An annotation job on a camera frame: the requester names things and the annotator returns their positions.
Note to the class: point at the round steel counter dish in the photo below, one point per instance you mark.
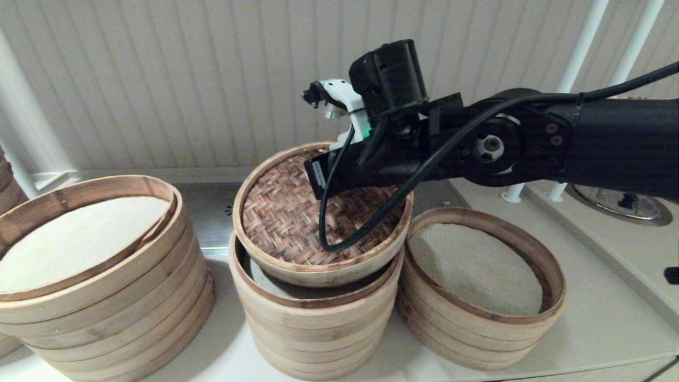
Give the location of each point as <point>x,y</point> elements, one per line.
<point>610,209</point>

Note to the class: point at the short bamboo steamer stack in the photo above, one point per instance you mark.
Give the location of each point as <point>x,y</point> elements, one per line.
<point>467,339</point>

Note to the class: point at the tall narrow bamboo steamer stack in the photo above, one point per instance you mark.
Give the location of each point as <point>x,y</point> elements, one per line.
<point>318,345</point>

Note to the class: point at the white metal pole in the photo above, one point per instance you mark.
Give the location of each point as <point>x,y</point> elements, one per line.
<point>583,42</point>
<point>639,37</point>

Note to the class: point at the woven bamboo steamer lid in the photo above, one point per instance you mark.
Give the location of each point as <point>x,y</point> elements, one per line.
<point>286,217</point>

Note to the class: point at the white steamer liner green flecks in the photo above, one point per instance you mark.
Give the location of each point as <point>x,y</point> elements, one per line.
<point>276,286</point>

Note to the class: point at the thick white pipe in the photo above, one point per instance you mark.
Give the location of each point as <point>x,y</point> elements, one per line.
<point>26,122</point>

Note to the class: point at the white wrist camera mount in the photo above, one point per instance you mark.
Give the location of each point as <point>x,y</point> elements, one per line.
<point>339,90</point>

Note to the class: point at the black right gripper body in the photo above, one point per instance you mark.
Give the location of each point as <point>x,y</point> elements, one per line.
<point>347,175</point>

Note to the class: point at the wide bamboo steamer stack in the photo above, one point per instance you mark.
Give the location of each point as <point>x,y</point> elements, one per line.
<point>106,329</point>

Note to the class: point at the large plain white steamer liner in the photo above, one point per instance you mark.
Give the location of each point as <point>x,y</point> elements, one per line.
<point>79,244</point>

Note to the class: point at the dark bamboo steamer stack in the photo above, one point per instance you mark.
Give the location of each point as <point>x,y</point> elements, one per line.
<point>8,191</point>

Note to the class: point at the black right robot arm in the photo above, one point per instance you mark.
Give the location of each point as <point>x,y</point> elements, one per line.
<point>610,143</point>

